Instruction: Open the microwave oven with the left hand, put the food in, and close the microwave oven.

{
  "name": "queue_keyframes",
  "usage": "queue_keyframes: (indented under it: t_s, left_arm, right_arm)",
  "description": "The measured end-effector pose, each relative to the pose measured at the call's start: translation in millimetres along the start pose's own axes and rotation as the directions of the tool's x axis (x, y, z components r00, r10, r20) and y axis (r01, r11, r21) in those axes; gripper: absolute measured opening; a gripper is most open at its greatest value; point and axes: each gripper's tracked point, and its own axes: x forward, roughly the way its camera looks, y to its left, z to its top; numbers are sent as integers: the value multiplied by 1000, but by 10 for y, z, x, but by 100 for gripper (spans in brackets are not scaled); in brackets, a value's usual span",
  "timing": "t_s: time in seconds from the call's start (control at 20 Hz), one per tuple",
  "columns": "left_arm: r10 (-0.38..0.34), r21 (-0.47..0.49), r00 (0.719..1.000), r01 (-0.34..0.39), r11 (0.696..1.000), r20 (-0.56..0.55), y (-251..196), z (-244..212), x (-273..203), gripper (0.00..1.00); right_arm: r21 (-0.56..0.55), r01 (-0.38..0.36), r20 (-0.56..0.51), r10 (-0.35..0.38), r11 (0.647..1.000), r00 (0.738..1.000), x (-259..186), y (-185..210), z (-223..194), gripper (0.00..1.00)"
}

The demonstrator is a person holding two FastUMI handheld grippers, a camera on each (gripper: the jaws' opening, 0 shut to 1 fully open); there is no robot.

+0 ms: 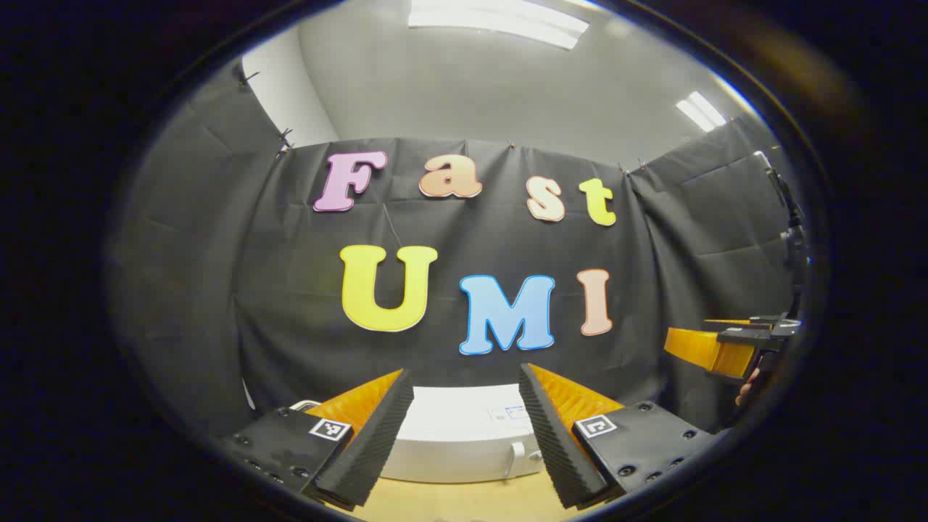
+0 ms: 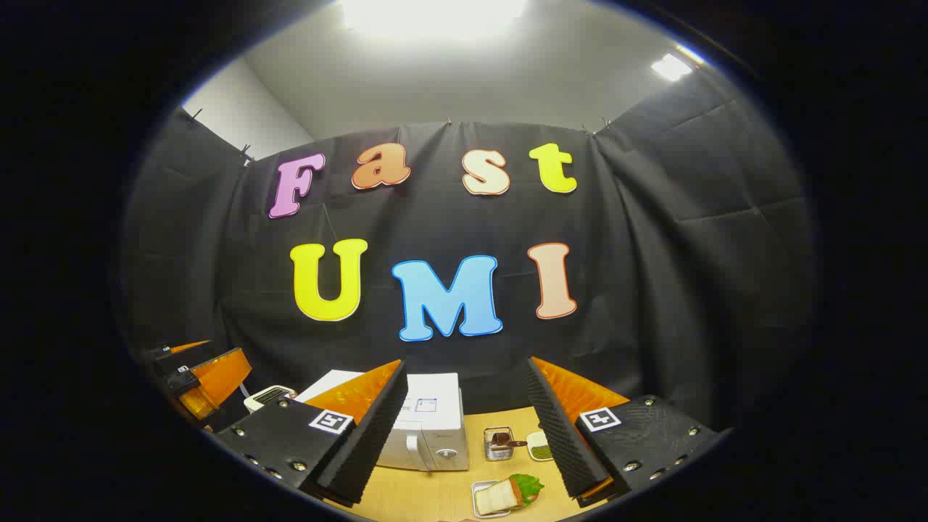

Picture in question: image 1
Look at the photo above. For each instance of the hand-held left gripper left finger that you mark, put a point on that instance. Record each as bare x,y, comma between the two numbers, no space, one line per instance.
377,435

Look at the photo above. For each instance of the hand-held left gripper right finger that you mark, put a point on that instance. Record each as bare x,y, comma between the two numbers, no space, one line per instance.
551,442

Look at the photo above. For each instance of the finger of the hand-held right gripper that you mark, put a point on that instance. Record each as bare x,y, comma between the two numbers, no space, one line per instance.
707,349
747,322

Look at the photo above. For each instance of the white microwave oven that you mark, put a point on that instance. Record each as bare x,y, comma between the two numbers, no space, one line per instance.
457,435

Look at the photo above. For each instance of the black backdrop cloth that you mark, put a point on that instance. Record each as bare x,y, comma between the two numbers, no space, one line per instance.
290,290

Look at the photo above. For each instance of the small ceiling light panel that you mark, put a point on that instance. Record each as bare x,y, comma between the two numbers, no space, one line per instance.
699,110

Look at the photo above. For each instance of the long ceiling light panel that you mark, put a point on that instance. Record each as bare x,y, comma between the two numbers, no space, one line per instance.
500,22

